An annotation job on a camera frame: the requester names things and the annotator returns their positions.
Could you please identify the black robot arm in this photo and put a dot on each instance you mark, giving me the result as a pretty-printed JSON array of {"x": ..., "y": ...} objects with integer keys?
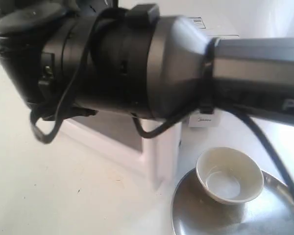
[{"x": 69, "y": 58}]

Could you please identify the white microwave oven body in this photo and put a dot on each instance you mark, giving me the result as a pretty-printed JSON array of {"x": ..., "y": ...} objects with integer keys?
[{"x": 207, "y": 115}]

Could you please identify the white printed paper label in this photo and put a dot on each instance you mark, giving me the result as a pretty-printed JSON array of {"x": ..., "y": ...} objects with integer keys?
[{"x": 198, "y": 21}]

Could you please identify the small white ceramic bowl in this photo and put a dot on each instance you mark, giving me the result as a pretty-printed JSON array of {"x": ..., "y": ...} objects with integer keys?
[{"x": 229, "y": 176}]

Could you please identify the round steel plate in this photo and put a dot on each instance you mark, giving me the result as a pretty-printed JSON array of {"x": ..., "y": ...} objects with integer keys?
[{"x": 193, "y": 212}]

